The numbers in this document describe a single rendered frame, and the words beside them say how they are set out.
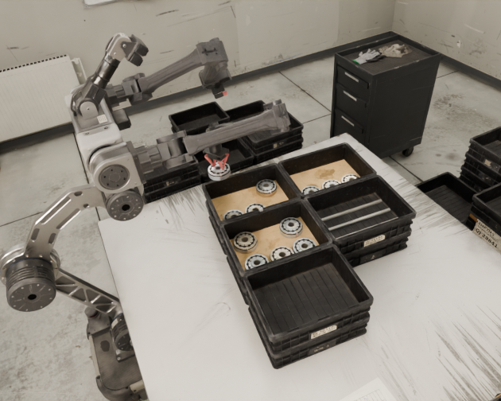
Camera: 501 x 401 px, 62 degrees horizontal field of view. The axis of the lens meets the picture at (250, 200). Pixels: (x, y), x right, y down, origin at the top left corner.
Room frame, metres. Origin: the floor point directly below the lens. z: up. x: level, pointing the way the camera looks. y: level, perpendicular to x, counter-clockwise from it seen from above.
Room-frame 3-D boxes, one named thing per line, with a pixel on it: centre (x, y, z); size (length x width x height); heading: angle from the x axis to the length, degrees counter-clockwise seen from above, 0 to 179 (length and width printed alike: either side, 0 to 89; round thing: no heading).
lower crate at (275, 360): (0.92, -0.17, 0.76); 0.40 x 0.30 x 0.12; 106
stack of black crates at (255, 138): (2.59, -0.20, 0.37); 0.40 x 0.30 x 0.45; 112
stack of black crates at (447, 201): (1.89, -1.28, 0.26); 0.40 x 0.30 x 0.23; 22
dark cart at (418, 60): (2.89, -1.10, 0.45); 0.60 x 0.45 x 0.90; 112
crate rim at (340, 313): (0.92, -0.17, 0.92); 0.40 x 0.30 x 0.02; 106
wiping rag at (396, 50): (2.98, -1.19, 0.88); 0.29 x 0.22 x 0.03; 112
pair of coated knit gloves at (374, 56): (2.92, -0.96, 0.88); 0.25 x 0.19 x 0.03; 112
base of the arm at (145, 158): (1.09, 0.31, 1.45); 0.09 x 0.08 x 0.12; 22
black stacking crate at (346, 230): (1.32, -0.47, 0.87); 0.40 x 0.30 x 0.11; 106
